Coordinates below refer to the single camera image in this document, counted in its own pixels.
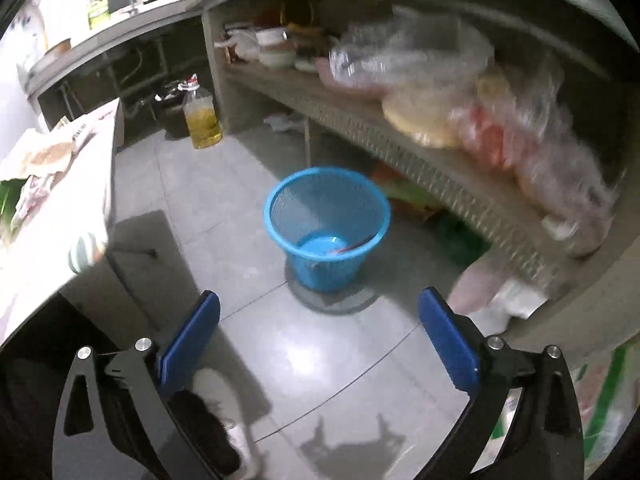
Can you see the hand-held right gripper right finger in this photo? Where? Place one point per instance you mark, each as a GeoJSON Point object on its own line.
{"type": "Point", "coordinates": [447, 340]}

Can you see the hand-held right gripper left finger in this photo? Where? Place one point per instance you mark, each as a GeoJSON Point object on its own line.
{"type": "Point", "coordinates": [192, 340]}

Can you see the blue mesh waste basket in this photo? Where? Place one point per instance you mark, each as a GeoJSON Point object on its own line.
{"type": "Point", "coordinates": [320, 272]}

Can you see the white red wrapper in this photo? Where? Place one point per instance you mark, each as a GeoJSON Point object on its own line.
{"type": "Point", "coordinates": [35, 190]}

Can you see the brown paper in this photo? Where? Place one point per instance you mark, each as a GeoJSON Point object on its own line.
{"type": "Point", "coordinates": [47, 155]}

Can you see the printed paper sheet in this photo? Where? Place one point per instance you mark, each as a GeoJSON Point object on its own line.
{"type": "Point", "coordinates": [82, 127]}

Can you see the pink plastic bag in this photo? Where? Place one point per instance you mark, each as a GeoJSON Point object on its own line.
{"type": "Point", "coordinates": [475, 285]}

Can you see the fuzzy white black slipper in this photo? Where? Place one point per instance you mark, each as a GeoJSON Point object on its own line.
{"type": "Point", "coordinates": [215, 415]}

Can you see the red plastic strip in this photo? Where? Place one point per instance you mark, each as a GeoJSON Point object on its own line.
{"type": "Point", "coordinates": [350, 249]}

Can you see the colourful printed sack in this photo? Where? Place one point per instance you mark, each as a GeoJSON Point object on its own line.
{"type": "Point", "coordinates": [425, 200]}

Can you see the green printed sack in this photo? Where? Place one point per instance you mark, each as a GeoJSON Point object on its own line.
{"type": "Point", "coordinates": [605, 410]}

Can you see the pink printed tablecloth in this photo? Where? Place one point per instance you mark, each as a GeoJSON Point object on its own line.
{"type": "Point", "coordinates": [65, 220]}

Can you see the red food bag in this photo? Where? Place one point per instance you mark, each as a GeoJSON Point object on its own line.
{"type": "Point", "coordinates": [540, 170]}

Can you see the cooking oil bottle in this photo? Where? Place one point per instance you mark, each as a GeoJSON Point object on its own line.
{"type": "Point", "coordinates": [202, 120]}

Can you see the bag of yellow flatbread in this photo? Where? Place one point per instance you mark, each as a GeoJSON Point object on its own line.
{"type": "Point", "coordinates": [430, 115]}

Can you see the black bin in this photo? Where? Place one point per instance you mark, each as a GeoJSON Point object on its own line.
{"type": "Point", "coordinates": [172, 110]}

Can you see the white cloth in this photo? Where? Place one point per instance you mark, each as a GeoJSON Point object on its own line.
{"type": "Point", "coordinates": [282, 122]}

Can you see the sink drain pipe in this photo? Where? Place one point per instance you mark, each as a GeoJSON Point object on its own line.
{"type": "Point", "coordinates": [135, 95]}

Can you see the pink basin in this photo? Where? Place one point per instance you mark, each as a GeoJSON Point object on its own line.
{"type": "Point", "coordinates": [340, 82]}

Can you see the clear plastic bag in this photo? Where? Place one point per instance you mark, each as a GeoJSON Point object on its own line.
{"type": "Point", "coordinates": [400, 55]}

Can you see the white knotted plastic bag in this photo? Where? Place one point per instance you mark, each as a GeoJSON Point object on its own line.
{"type": "Point", "coordinates": [240, 42]}

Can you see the stack of white bowls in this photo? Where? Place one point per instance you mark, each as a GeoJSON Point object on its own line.
{"type": "Point", "coordinates": [275, 47]}

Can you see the yellow oil bottle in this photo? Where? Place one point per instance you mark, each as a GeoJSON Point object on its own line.
{"type": "Point", "coordinates": [98, 12]}

